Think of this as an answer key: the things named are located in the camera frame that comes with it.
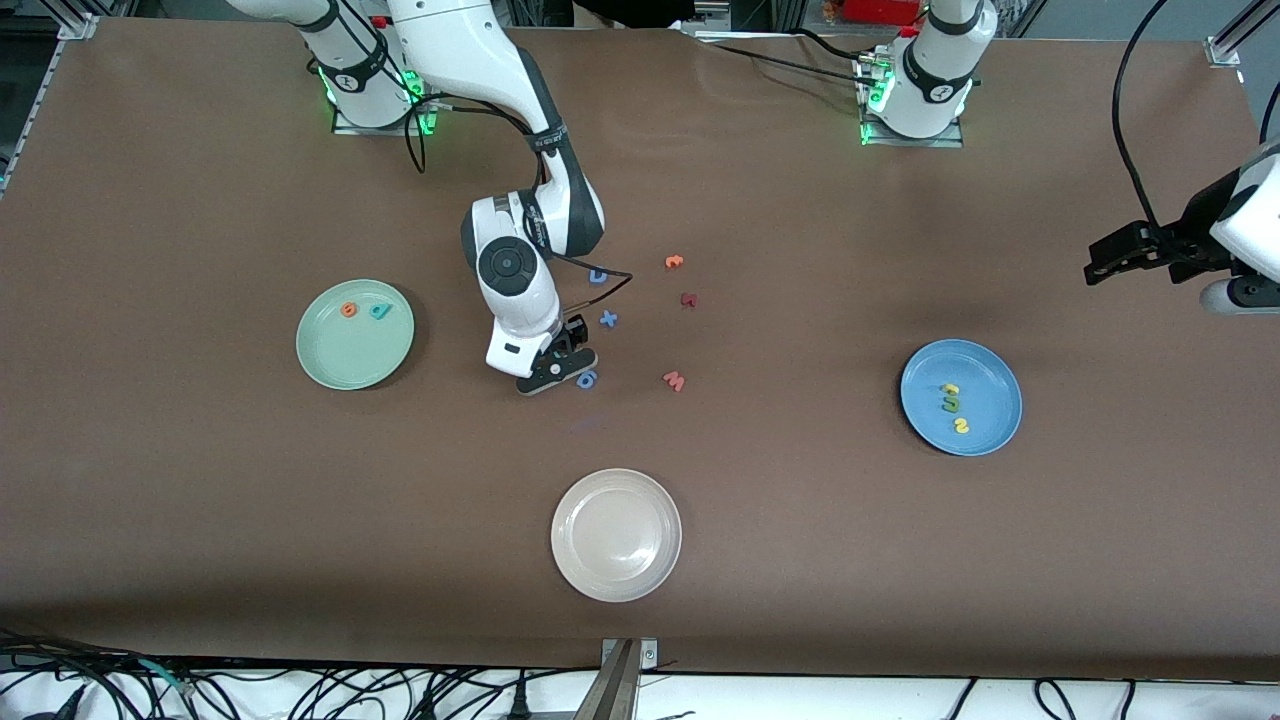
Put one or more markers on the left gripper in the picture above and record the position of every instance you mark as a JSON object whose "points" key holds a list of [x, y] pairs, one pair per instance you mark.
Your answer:
{"points": [[1192, 238]]}

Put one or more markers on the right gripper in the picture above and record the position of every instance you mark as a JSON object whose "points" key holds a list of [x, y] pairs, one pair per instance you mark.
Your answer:
{"points": [[573, 333]]}

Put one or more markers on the teal foam letter p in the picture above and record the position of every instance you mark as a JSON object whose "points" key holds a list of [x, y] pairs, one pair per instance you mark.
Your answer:
{"points": [[381, 313]]}

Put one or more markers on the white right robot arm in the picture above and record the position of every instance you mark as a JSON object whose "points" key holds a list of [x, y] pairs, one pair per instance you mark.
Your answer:
{"points": [[470, 50]]}

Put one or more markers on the blue foam number 6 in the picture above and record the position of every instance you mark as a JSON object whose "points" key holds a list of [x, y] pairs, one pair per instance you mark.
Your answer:
{"points": [[590, 382]]}

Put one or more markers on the pink foam letter w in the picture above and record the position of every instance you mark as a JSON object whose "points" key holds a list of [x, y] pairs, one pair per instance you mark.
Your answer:
{"points": [[674, 381]]}

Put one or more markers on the blue plate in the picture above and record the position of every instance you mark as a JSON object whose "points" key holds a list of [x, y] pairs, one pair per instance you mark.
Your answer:
{"points": [[985, 380]]}

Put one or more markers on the beige plate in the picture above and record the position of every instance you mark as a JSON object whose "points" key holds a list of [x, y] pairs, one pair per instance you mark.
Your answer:
{"points": [[616, 535]]}

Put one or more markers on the light green plate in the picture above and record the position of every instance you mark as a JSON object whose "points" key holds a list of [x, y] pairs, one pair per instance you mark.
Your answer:
{"points": [[350, 350]]}

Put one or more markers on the person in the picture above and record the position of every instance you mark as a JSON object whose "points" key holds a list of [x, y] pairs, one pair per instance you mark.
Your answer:
{"points": [[630, 10]]}

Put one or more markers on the red box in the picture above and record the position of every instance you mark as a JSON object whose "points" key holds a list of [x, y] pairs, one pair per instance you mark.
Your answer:
{"points": [[880, 10]]}

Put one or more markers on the black plug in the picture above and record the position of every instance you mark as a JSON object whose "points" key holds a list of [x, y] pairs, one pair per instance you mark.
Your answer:
{"points": [[518, 705]]}

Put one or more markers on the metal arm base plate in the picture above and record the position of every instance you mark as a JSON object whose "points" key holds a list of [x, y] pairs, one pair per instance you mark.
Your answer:
{"points": [[957, 141], [436, 122]]}

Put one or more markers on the aluminium frame corner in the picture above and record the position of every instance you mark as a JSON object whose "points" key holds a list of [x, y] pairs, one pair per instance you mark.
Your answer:
{"points": [[1222, 50]]}

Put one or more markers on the metal bracket post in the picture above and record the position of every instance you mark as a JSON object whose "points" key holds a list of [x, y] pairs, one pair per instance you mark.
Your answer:
{"points": [[630, 655]]}

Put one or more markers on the aluminium frame rail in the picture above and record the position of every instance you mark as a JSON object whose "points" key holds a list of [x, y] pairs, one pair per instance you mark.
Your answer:
{"points": [[80, 25]]}

